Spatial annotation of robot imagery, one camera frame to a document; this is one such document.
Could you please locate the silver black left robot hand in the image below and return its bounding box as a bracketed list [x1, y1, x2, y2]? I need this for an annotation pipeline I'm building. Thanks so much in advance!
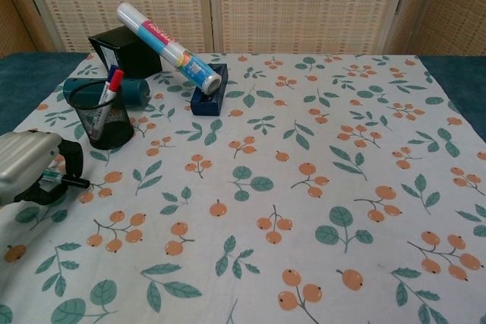
[0, 131, 85, 207]

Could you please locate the teal whiteboard marker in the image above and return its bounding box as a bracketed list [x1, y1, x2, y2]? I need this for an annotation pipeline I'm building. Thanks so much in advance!
[41, 170, 91, 189]

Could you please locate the red whiteboard marker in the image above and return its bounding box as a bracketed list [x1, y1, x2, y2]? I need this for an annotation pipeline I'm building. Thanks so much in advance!
[90, 69, 125, 139]

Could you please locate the black mesh pen holder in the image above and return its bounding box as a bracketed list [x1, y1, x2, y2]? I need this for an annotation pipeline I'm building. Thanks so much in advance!
[68, 81, 135, 150]

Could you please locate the blue marker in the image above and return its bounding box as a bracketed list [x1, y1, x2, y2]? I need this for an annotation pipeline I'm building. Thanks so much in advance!
[99, 69, 118, 105]

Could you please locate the teal cylinder with holes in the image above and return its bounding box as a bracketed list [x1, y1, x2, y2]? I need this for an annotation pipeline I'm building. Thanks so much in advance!
[62, 77, 152, 108]

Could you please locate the black rectangular box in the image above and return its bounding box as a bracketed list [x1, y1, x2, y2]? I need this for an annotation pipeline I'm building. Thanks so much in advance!
[87, 25, 163, 78]

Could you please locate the food wrap roll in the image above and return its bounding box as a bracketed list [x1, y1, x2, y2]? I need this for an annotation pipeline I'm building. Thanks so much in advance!
[115, 2, 222, 93]

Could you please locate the navy blue rectangular tray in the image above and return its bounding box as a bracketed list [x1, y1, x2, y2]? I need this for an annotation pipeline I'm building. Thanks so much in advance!
[190, 63, 229, 117]

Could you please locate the floral print tablecloth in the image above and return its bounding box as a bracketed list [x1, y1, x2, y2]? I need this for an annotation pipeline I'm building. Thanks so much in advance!
[0, 52, 486, 324]

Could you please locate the woven bamboo folding screen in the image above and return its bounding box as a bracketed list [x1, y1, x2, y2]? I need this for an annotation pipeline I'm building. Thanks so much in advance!
[0, 0, 486, 55]

